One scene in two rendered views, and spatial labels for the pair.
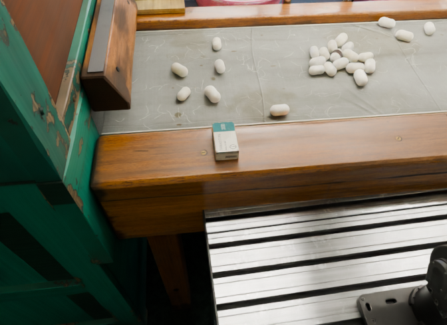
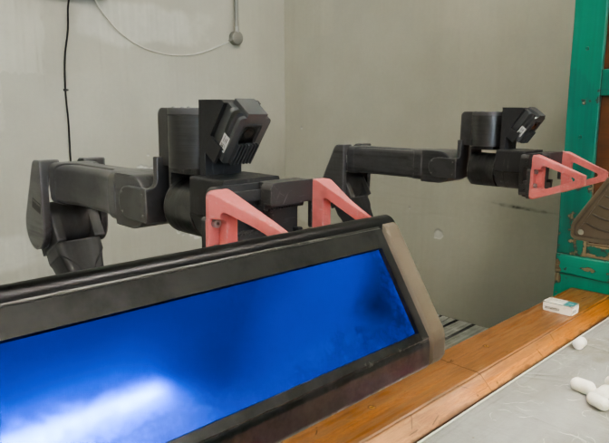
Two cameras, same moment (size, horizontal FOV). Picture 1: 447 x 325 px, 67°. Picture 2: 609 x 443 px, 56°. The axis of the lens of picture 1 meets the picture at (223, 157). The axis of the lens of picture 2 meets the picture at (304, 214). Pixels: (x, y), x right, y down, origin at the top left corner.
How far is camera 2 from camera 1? 1.46 m
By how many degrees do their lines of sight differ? 111
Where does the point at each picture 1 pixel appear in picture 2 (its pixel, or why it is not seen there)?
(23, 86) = (571, 205)
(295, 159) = (518, 318)
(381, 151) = (485, 336)
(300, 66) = not seen: outside the picture
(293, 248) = not seen: hidden behind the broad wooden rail
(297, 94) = (597, 363)
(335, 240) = not seen: hidden behind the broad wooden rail
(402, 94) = (535, 398)
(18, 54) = (581, 197)
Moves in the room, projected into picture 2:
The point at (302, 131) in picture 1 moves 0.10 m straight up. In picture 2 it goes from (540, 329) to (544, 278)
